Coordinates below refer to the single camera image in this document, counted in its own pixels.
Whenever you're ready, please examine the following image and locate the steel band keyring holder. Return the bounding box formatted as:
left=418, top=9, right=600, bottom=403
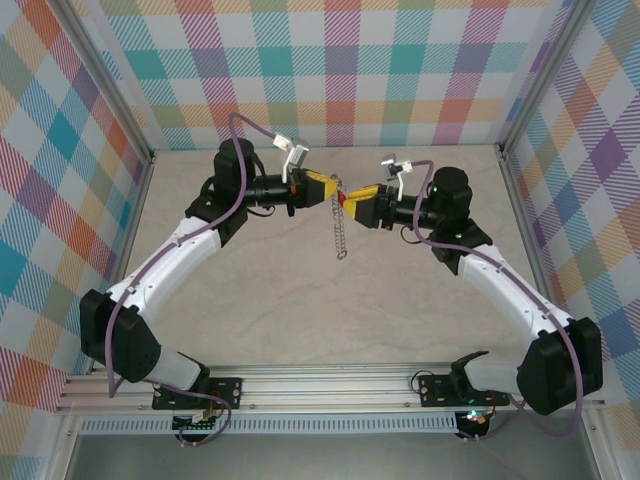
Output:
left=329, top=172, right=350, bottom=261

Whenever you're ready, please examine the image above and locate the grey metal lower panel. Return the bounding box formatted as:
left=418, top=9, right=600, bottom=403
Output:
left=64, top=432, right=601, bottom=480

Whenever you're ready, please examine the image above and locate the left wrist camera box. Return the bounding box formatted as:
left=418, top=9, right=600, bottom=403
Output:
left=271, top=132, right=310, bottom=166

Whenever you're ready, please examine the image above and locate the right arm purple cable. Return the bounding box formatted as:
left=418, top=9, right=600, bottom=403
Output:
left=412, top=159, right=586, bottom=446

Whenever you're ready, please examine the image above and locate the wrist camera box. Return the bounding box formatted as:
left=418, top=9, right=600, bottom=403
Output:
left=379, top=154, right=414, bottom=181
left=271, top=132, right=310, bottom=166

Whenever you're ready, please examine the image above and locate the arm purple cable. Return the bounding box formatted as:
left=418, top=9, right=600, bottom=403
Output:
left=412, top=159, right=586, bottom=446
left=106, top=113, right=279, bottom=447

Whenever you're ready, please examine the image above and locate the white slotted cable duct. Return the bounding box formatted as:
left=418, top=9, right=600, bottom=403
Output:
left=79, top=412, right=459, bottom=435

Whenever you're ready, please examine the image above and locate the small black controller board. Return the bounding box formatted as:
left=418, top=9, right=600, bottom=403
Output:
left=457, top=408, right=494, bottom=437
left=172, top=410, right=224, bottom=434

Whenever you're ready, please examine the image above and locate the long aluminium base rail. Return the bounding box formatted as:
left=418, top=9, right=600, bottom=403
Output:
left=54, top=363, right=606, bottom=414

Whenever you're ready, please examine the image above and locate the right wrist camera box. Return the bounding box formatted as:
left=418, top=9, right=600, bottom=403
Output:
left=379, top=154, right=414, bottom=181

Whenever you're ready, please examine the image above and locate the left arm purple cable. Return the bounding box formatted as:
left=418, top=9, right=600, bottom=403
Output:
left=106, top=113, right=279, bottom=447

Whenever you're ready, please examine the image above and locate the aluminium frame post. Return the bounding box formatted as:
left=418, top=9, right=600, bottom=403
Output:
left=499, top=0, right=594, bottom=156
left=58, top=0, right=154, bottom=161

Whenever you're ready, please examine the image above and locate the aluminium table side rail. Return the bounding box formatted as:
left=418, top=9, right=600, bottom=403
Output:
left=499, top=149, right=574, bottom=367
left=87, top=149, right=156, bottom=374

